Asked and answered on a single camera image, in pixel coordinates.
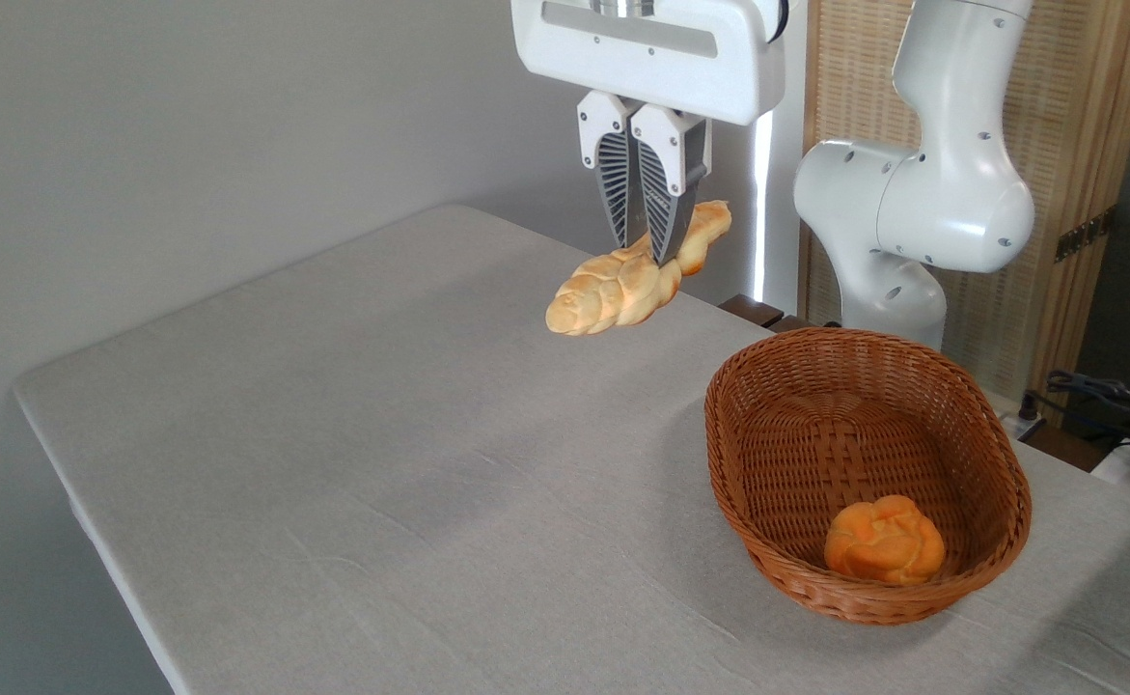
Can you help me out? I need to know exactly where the white power strip with plug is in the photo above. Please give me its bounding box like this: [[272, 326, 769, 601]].
[[999, 390, 1050, 443]]

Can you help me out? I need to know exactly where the wooden bamboo folding screen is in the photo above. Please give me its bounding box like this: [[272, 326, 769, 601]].
[[801, 0, 1130, 406]]

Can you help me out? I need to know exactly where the black cable bundle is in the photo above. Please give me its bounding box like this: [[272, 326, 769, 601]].
[[1045, 369, 1130, 447]]

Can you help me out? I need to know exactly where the round orange bread bun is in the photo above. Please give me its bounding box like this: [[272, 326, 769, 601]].
[[823, 494, 948, 587]]

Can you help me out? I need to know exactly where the black metal screen hinge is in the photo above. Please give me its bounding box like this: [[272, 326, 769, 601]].
[[1054, 207, 1116, 264]]

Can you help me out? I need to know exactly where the brown wicker oval basket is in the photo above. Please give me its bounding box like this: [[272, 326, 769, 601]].
[[704, 326, 1034, 626]]

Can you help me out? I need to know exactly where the dark brown wooden furniture piece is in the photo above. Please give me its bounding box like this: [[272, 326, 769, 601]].
[[718, 293, 813, 335]]

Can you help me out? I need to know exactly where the long braided bread loaf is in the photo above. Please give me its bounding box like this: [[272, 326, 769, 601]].
[[545, 200, 733, 338]]

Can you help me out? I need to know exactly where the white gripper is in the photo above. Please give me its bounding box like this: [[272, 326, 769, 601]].
[[510, 0, 787, 268]]

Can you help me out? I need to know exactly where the grey tablecloth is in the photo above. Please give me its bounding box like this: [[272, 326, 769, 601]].
[[13, 203, 1130, 695]]

